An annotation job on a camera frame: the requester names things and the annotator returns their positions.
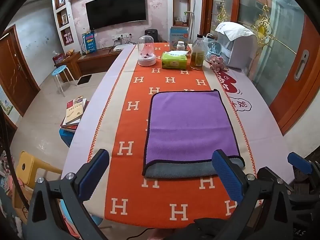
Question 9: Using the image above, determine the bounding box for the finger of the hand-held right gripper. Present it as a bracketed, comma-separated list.
[287, 152, 320, 180]

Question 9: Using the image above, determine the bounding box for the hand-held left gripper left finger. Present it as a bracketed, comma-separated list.
[25, 149, 110, 240]

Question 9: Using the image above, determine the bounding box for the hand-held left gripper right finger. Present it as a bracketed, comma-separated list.
[212, 149, 300, 240]

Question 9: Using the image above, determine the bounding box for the purple towel with grey underside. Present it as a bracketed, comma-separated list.
[142, 89, 245, 179]

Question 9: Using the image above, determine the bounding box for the blue plastic stool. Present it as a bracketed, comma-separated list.
[59, 129, 76, 148]

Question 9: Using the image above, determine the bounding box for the dark red book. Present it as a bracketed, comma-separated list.
[60, 122, 80, 131]

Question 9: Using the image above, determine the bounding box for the orange letter-print blanket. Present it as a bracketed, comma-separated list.
[87, 42, 263, 230]

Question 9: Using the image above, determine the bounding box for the yellow plastic chair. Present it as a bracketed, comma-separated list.
[12, 151, 63, 217]

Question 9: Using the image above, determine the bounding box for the orange glass sliding door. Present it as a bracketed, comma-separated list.
[235, 0, 320, 137]

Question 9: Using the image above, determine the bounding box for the black floor mat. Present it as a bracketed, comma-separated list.
[76, 74, 93, 86]

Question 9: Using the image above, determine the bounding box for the blue round stool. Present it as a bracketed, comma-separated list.
[51, 65, 77, 97]

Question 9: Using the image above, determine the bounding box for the wooden television cabinet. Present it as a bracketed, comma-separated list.
[53, 45, 126, 83]

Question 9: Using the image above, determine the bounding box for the pink plush toy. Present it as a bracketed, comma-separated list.
[209, 54, 225, 71]

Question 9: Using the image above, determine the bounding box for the red tissue box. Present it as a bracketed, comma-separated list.
[52, 51, 66, 65]

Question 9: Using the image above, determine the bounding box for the white countertop appliance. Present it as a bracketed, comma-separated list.
[215, 22, 258, 69]

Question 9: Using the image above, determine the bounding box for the glass bottle with yellow label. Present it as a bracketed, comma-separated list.
[190, 34, 206, 71]

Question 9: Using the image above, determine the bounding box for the green tissue pack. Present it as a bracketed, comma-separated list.
[161, 50, 189, 70]

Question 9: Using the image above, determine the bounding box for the snow globe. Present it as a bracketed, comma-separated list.
[204, 40, 222, 61]

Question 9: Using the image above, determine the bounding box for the brown wooden door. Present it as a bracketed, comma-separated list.
[0, 24, 41, 117]

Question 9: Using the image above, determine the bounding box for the white router box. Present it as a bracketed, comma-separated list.
[113, 44, 134, 52]

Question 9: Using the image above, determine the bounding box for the blue printed standing box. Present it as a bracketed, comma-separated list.
[81, 31, 98, 54]

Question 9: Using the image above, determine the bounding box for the clear dome lamp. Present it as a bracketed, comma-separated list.
[138, 35, 157, 67]

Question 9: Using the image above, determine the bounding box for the large gold door ornament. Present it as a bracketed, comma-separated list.
[249, 4, 298, 55]

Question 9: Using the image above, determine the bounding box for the white power strip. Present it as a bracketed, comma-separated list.
[112, 32, 132, 42]

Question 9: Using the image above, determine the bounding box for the white cloth cover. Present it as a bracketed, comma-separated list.
[215, 22, 256, 42]

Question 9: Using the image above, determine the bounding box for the light blue carton box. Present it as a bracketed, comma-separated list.
[170, 26, 190, 51]

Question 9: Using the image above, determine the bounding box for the black heater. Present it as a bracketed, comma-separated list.
[144, 29, 160, 43]

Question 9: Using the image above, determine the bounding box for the white long stick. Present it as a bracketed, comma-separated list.
[188, 0, 196, 43]

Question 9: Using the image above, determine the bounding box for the small gold door ornament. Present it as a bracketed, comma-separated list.
[216, 1, 228, 23]

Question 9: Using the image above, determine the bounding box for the black flat television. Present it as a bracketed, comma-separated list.
[85, 0, 147, 30]

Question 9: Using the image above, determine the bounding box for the black cable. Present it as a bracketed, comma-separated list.
[129, 229, 153, 240]

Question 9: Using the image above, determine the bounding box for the silver door handle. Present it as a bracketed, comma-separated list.
[293, 49, 310, 82]

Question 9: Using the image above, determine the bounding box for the colourful wall poster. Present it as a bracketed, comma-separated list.
[0, 85, 14, 117]

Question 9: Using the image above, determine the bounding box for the wall niche shelf column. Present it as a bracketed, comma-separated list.
[53, 0, 75, 46]

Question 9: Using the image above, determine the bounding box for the wall niche with small items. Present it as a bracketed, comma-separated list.
[172, 0, 192, 27]

